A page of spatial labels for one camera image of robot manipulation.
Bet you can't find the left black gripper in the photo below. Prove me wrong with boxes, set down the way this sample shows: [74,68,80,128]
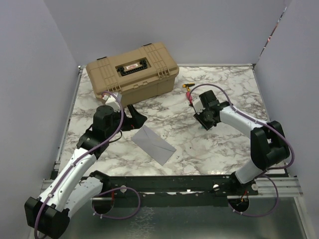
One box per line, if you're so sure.
[106,104,147,138]

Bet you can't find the grey translucent envelope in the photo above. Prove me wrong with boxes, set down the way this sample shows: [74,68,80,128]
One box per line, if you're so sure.
[132,125,176,166]

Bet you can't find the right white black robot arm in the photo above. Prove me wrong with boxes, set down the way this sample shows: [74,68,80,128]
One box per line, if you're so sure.
[192,90,290,195]

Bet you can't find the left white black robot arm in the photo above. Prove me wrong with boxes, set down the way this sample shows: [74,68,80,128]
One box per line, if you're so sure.
[24,105,147,239]

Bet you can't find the tan plastic toolbox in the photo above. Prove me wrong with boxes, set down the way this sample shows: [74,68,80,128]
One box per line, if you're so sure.
[86,42,179,107]

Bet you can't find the red handled screwdriver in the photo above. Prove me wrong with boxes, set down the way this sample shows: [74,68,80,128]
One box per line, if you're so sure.
[186,91,193,107]

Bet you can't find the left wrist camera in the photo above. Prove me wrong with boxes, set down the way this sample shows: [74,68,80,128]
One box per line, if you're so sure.
[102,93,120,112]

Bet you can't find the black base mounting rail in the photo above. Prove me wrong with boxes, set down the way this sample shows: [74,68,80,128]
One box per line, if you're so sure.
[49,171,260,208]

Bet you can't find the aluminium frame rail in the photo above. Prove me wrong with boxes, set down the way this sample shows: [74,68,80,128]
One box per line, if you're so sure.
[27,65,85,239]

